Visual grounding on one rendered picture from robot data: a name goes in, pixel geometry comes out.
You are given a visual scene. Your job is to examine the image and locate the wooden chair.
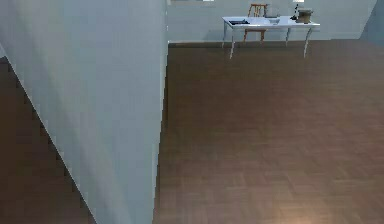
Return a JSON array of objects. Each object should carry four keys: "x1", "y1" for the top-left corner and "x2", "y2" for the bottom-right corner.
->
[{"x1": 242, "y1": 3, "x2": 270, "y2": 44}]

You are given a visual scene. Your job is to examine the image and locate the grey translucent box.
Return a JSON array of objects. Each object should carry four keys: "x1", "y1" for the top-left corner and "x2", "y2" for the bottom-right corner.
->
[{"x1": 265, "y1": 4, "x2": 280, "y2": 19}]

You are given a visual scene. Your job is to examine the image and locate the white table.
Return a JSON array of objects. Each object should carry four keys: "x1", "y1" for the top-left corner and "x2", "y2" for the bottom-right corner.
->
[{"x1": 221, "y1": 15, "x2": 321, "y2": 60}]

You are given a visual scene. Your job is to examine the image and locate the brown pot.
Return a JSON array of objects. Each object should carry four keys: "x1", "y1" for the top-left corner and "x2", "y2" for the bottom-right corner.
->
[{"x1": 296, "y1": 8, "x2": 314, "y2": 24}]

